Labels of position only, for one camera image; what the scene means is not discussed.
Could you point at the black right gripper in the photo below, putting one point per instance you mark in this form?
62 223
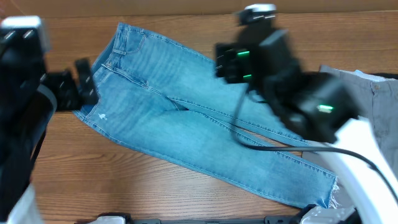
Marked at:
234 58

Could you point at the light blue denim jeans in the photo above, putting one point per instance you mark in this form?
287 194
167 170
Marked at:
161 98

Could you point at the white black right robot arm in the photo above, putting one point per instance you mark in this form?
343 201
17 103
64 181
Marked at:
318 107

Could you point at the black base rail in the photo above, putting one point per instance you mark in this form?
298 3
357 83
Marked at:
199 220

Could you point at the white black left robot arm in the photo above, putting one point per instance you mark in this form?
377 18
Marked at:
30 96

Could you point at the grey trousers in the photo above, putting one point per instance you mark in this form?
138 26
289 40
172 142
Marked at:
374 136

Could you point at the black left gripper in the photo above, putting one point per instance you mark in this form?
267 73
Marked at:
72 96

